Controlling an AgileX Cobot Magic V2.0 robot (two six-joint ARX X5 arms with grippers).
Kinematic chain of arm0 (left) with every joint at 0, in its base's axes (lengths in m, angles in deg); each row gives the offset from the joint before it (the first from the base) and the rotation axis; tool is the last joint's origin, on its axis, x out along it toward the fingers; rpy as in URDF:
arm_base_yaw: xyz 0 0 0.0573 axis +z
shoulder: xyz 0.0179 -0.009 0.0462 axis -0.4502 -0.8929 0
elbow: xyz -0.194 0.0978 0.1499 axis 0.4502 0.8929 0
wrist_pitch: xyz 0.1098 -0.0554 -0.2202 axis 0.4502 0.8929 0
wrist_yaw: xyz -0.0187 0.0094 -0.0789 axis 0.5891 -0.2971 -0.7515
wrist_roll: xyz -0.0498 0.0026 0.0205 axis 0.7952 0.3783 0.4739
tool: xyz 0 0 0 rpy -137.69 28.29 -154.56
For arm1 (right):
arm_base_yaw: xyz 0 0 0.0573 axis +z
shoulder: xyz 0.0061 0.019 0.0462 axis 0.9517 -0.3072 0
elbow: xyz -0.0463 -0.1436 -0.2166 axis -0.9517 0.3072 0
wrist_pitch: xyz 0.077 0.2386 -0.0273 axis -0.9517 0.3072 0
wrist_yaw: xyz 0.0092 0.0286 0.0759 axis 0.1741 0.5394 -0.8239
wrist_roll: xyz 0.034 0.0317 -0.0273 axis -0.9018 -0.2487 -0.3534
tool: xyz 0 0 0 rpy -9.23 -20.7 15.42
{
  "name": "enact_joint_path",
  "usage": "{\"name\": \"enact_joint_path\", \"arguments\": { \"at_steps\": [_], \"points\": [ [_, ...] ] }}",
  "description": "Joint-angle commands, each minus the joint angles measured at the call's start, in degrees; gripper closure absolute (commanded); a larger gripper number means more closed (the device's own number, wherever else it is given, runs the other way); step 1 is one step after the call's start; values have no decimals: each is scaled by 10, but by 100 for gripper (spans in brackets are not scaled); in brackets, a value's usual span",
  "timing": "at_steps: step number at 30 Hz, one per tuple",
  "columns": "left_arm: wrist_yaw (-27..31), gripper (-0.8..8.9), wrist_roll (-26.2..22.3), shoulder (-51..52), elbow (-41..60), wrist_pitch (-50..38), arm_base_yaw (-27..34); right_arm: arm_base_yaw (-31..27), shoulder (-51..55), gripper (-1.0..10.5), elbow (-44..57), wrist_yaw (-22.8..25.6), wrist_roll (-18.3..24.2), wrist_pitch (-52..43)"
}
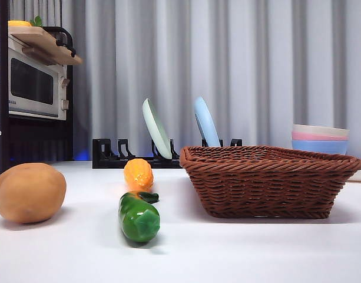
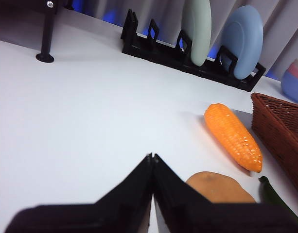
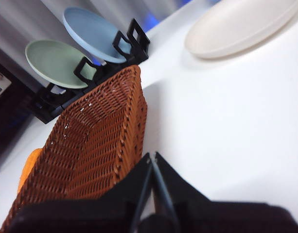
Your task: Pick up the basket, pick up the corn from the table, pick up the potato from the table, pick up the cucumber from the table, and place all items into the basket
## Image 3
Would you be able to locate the pale green plate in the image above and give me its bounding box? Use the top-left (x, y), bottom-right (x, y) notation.
top-left (24, 39), bottom-right (97, 89)

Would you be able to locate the light blue plate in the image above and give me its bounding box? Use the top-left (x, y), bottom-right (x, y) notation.
top-left (63, 6), bottom-right (130, 64)

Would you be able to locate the black dish rack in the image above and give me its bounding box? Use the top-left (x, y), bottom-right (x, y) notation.
top-left (33, 18), bottom-right (151, 124)

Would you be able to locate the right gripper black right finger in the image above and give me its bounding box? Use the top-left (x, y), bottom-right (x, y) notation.
top-left (139, 151), bottom-right (298, 233)

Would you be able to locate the cream toaster oven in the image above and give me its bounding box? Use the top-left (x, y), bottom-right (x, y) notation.
top-left (0, 67), bottom-right (12, 102)

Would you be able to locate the orange yellow corn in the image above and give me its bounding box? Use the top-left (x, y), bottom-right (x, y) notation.
top-left (17, 148), bottom-right (42, 194)

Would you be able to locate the brown wicker basket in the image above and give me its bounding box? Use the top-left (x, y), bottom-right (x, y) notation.
top-left (0, 65), bottom-right (148, 233)

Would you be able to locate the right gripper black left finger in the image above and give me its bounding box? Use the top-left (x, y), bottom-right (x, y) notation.
top-left (7, 152), bottom-right (153, 233)

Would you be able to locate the white plate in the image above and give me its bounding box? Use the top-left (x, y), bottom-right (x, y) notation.
top-left (184, 0), bottom-right (298, 60)

